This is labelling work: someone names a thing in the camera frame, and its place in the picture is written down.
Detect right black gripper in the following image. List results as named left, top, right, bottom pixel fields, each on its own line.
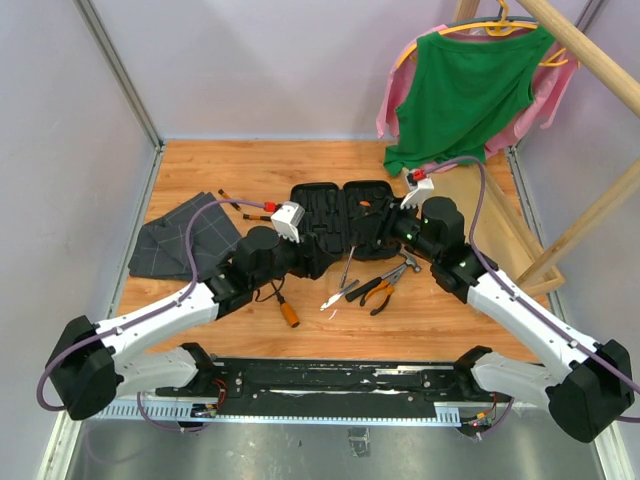
left=353, top=195, right=439, bottom=263

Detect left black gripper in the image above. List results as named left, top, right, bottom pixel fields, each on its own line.
left=252, top=226, right=335, bottom=289

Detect black-handled screwdriver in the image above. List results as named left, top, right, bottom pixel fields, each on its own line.
left=339, top=200, right=371, bottom=289

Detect black plastic tool case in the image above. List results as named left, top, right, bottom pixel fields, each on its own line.
left=290, top=180, right=400, bottom=261

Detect orange-handled screwdriver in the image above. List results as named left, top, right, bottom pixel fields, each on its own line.
left=276, top=292, right=300, bottom=328

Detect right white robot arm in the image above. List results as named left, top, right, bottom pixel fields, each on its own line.
left=352, top=195, right=639, bottom=443

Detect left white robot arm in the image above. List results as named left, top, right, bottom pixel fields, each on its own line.
left=36, top=202, right=338, bottom=421

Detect orange-black precision screwdriver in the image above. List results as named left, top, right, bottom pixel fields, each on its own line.
left=243, top=214, right=271, bottom=222

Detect orange-black pliers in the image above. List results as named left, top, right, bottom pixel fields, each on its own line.
left=359, top=265, right=407, bottom=316

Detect silver metal file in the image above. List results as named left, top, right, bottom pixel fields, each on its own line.
left=320, top=280, right=360, bottom=311

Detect grey checked cloth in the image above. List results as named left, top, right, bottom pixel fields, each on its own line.
left=128, top=192, right=241, bottom=281

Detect wooden tray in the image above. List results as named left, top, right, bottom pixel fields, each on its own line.
left=431, top=166, right=542, bottom=280

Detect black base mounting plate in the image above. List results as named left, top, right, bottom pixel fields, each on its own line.
left=156, top=357, right=508, bottom=423

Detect green sleeveless shirt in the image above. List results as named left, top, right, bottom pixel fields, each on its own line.
left=384, top=27, right=554, bottom=176

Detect yellow clothes hanger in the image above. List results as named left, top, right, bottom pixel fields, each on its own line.
left=395, top=1, right=569, bottom=69

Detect pink shirt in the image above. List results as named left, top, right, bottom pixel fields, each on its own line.
left=378, top=25, right=578, bottom=159

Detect claw hammer black handle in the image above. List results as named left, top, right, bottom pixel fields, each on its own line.
left=345, top=251, right=422, bottom=305

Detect small brown-handled screwdriver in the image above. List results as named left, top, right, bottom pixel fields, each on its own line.
left=218, top=189, right=240, bottom=209

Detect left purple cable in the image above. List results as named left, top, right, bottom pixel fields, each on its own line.
left=35, top=197, right=279, bottom=464

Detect wooden rack frame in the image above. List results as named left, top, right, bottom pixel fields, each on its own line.
left=452, top=0, right=640, bottom=284

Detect aluminium frame rail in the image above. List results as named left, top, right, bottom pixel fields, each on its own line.
left=72, top=0, right=166, bottom=151

